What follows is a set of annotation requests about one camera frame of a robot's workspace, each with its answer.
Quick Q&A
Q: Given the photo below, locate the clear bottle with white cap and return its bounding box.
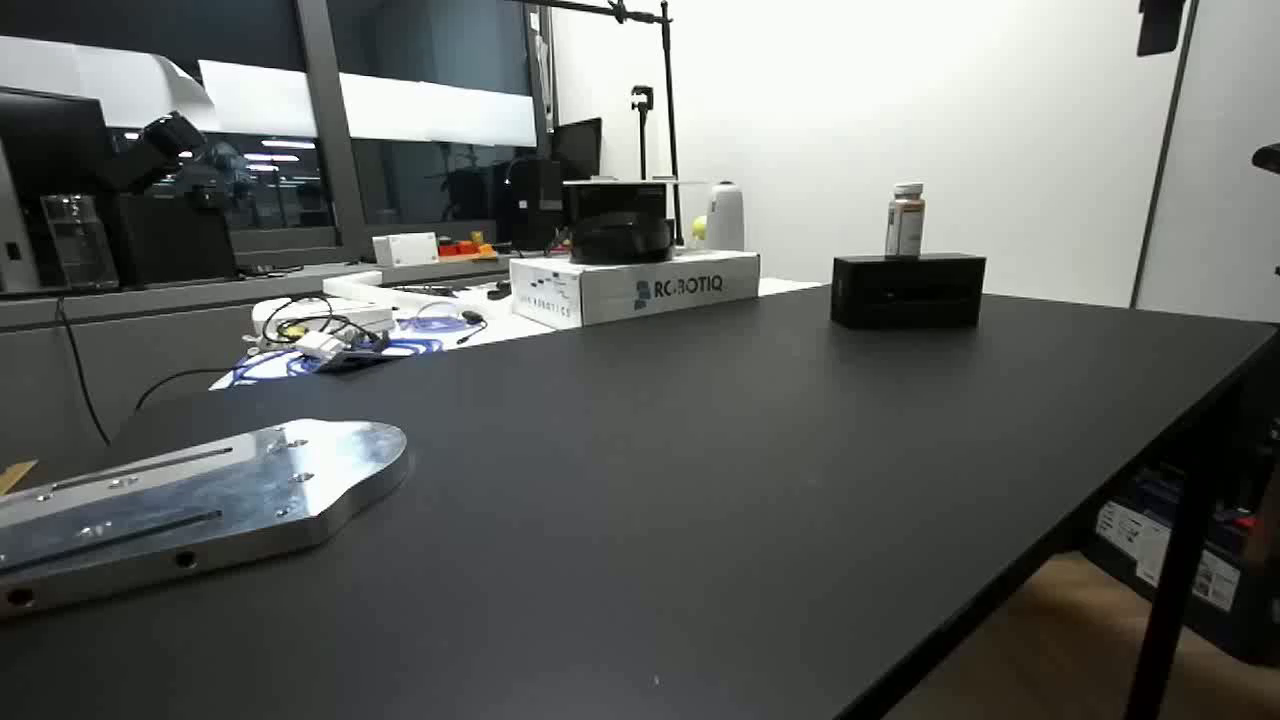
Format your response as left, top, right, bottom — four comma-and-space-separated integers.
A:
881, 179, 928, 261

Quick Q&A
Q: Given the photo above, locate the white Robotiq cardboard box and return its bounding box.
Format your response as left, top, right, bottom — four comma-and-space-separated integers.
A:
508, 248, 764, 330

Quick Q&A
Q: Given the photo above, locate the white plastic bottle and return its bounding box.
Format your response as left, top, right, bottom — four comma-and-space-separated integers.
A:
701, 175, 747, 257

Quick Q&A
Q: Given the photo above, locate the small white box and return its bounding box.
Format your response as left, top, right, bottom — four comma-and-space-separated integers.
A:
367, 228, 446, 274

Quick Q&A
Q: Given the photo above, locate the glossy black case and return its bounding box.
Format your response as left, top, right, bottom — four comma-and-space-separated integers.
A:
561, 175, 677, 267

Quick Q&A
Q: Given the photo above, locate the black computer tower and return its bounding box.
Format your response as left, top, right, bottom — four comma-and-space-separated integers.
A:
491, 152, 571, 253

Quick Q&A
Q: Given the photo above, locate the orange object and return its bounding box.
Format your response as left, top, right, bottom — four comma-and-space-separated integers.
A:
436, 230, 499, 262

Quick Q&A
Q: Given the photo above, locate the black computer monitor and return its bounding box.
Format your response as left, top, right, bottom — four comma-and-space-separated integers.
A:
554, 117, 610, 184

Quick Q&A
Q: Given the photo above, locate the silver metal mounting plate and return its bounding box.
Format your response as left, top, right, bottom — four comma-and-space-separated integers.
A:
0, 416, 415, 619

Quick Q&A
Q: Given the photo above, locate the black table leg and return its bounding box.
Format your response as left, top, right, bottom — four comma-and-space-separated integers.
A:
1122, 394, 1237, 720

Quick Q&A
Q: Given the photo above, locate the storage bin with white labels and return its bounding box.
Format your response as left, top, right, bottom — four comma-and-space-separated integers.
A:
1084, 385, 1280, 671

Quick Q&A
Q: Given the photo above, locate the black camera stand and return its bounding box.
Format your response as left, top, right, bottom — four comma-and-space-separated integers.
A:
630, 81, 662, 184

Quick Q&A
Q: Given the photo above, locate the black stereo camera box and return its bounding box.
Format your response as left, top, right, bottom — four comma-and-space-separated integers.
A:
829, 253, 992, 330

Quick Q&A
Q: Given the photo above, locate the white cable bundle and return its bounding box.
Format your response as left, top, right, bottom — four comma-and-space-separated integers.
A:
248, 292, 403, 370

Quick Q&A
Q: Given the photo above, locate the black hanging cable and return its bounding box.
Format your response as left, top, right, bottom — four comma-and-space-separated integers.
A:
52, 292, 117, 451

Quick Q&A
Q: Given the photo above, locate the black wall mounted device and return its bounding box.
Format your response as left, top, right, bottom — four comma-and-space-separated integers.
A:
1131, 0, 1189, 59

